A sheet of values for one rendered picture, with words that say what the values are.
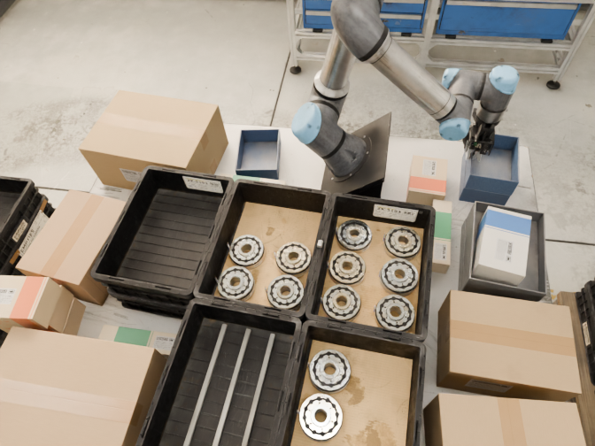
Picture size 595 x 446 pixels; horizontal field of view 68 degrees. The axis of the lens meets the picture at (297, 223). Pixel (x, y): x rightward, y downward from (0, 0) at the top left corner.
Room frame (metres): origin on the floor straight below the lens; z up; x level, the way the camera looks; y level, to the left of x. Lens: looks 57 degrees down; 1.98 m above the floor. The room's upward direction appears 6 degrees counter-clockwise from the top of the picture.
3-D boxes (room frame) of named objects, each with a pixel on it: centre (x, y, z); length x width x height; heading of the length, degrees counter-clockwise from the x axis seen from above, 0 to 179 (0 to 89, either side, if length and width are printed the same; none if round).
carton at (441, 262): (0.71, -0.45, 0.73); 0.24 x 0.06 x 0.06; 163
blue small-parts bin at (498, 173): (0.92, -0.67, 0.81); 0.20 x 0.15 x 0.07; 160
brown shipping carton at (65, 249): (0.78, 0.69, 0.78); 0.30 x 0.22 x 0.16; 158
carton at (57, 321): (0.56, 0.78, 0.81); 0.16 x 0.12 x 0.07; 84
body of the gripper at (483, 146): (0.92, -0.59, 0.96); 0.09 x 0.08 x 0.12; 160
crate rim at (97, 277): (0.73, 0.38, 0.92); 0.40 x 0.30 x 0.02; 162
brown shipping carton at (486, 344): (0.32, -0.50, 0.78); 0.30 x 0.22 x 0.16; 74
